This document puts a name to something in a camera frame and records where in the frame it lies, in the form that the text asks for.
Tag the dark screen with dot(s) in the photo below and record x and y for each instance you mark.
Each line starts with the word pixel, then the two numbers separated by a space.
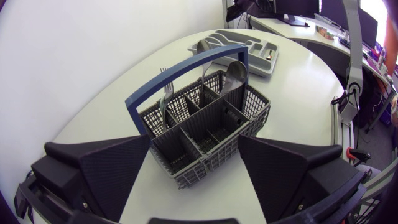
pixel 332 12
pixel 295 7

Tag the small steel spoon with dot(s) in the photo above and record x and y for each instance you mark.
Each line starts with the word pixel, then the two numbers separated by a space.
pixel 203 46

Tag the grey cutlery tray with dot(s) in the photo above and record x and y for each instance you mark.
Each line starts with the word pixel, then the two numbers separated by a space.
pixel 264 67

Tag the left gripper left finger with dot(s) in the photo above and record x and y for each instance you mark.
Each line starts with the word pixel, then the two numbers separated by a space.
pixel 102 174

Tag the small brown object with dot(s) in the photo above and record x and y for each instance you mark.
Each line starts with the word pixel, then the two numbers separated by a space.
pixel 269 56

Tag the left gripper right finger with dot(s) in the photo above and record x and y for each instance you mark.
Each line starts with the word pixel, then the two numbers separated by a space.
pixel 280 174

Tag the grey cutlery basket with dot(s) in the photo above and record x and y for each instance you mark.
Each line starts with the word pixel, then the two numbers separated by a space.
pixel 199 124

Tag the large steel spoon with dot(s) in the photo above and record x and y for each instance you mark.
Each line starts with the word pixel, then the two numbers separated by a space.
pixel 234 76

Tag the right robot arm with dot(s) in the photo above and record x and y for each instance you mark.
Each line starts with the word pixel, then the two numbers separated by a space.
pixel 354 46

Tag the steel fork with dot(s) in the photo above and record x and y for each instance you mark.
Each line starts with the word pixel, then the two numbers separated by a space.
pixel 168 91

